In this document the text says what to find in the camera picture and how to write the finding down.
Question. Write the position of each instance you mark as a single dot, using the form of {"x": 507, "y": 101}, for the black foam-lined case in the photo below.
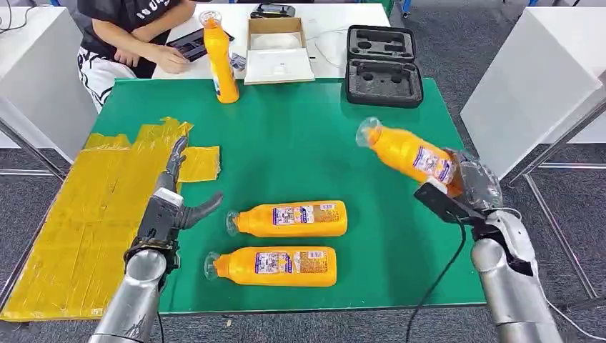
{"x": 383, "y": 85}

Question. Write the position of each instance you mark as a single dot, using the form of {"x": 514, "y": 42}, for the orange drink bottle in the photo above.
{"x": 222, "y": 61}
{"x": 236, "y": 272}
{"x": 255, "y": 223}
{"x": 400, "y": 151}

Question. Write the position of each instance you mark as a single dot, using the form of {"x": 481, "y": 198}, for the person's right hand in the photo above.
{"x": 173, "y": 59}

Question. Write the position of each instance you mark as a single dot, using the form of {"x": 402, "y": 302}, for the person's left hand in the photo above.
{"x": 128, "y": 57}

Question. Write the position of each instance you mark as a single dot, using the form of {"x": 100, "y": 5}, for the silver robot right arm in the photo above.
{"x": 511, "y": 293}

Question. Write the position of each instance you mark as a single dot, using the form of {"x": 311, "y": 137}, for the open cardboard box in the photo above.
{"x": 279, "y": 66}

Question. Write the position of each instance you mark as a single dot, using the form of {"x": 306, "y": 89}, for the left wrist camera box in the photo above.
{"x": 161, "y": 218}

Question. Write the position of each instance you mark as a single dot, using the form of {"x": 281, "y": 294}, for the white side table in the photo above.
{"x": 525, "y": 90}
{"x": 38, "y": 85}

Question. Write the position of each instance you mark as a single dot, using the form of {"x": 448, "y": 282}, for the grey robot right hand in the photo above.
{"x": 480, "y": 187}

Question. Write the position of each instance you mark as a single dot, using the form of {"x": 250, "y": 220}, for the yellow plastic sheet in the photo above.
{"x": 85, "y": 227}

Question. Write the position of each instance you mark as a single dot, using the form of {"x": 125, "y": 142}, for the green table mat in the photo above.
{"x": 308, "y": 151}

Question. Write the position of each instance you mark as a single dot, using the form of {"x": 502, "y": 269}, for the black handheld controller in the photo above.
{"x": 272, "y": 11}

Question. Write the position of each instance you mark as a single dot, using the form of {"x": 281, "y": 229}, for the person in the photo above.
{"x": 118, "y": 14}

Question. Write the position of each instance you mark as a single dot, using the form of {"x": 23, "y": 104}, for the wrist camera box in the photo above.
{"x": 440, "y": 203}
{"x": 161, "y": 218}

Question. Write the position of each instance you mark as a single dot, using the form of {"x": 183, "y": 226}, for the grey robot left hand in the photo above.
{"x": 201, "y": 208}

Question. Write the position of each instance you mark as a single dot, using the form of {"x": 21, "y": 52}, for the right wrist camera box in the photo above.
{"x": 440, "y": 203}

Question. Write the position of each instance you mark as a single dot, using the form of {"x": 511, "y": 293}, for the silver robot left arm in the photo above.
{"x": 137, "y": 293}

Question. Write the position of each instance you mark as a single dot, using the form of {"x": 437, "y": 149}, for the black tablet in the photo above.
{"x": 189, "y": 45}

